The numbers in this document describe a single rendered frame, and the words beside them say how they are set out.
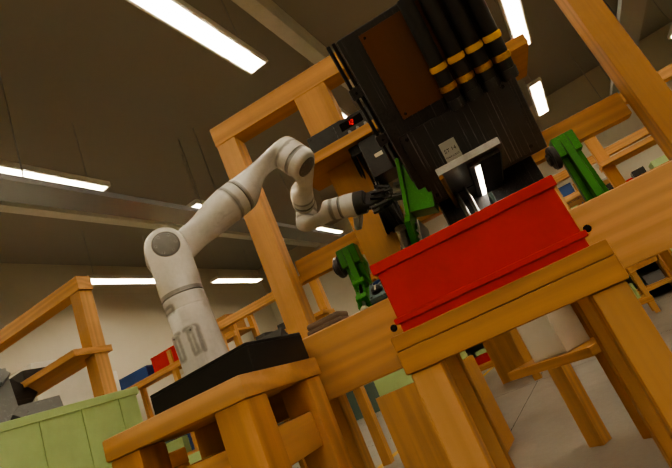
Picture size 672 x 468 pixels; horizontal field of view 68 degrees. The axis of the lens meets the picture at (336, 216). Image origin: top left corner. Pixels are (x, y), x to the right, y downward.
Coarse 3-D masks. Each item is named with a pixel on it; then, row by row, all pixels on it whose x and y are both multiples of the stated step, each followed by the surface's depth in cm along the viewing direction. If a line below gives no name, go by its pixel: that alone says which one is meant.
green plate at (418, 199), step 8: (400, 160) 143; (400, 168) 140; (400, 176) 139; (408, 176) 140; (400, 184) 139; (408, 184) 139; (408, 192) 139; (416, 192) 138; (424, 192) 137; (408, 200) 138; (416, 200) 138; (424, 200) 137; (432, 200) 136; (408, 208) 137; (416, 208) 137; (424, 208) 137; (432, 208) 138; (416, 216) 144
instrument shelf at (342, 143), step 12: (516, 48) 161; (516, 60) 168; (372, 120) 173; (360, 132) 174; (372, 132) 173; (336, 144) 176; (348, 144) 175; (324, 156) 177; (336, 156) 179; (348, 156) 183; (324, 168) 184; (324, 180) 194
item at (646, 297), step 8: (568, 184) 764; (568, 192) 763; (576, 192) 749; (568, 200) 753; (584, 200) 748; (632, 272) 705; (640, 280) 703; (632, 288) 710; (640, 288) 702; (640, 296) 705; (648, 296) 696; (648, 304) 732; (656, 304) 691; (656, 312) 690; (480, 360) 796; (488, 360) 790; (480, 368) 784; (488, 368) 779
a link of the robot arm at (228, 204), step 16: (224, 192) 119; (240, 192) 120; (208, 208) 119; (224, 208) 118; (240, 208) 120; (192, 224) 119; (208, 224) 118; (224, 224) 119; (192, 240) 118; (208, 240) 119
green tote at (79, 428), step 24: (72, 408) 106; (96, 408) 110; (120, 408) 114; (0, 432) 94; (24, 432) 98; (48, 432) 101; (72, 432) 104; (96, 432) 107; (120, 432) 111; (0, 456) 93; (24, 456) 96; (48, 456) 98; (72, 456) 102; (96, 456) 105
